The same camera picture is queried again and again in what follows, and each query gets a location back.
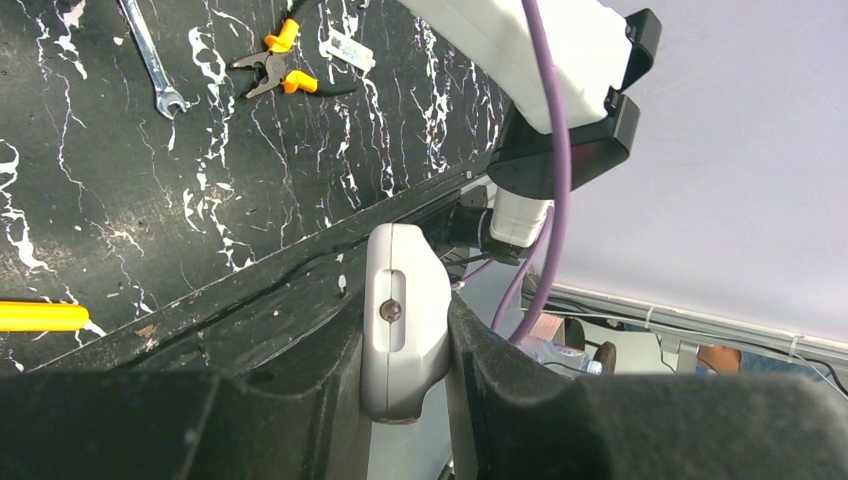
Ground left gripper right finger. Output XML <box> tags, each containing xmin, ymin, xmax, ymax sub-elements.
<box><xmin>447</xmin><ymin>297</ymin><xmax>847</xmax><ymax>479</ymax></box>

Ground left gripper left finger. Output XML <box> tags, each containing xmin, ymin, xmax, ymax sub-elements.
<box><xmin>1</xmin><ymin>295</ymin><xmax>371</xmax><ymax>479</ymax></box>

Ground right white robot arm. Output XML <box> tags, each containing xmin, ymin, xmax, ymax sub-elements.
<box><xmin>407</xmin><ymin>1</ymin><xmax>663</xmax><ymax>264</ymax></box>

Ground silver open-end wrench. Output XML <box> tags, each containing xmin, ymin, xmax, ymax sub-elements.
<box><xmin>119</xmin><ymin>0</ymin><xmax>189</xmax><ymax>121</ymax></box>

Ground yellow black pliers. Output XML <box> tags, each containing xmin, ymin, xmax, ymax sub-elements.
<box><xmin>228</xmin><ymin>0</ymin><xmax>358</xmax><ymax>99</ymax></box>

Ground yellow handle screwdriver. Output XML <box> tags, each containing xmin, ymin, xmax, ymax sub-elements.
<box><xmin>1</xmin><ymin>301</ymin><xmax>89</xmax><ymax>332</ymax></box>

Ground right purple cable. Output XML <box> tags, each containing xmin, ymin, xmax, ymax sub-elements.
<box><xmin>457</xmin><ymin>0</ymin><xmax>574</xmax><ymax>346</ymax></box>

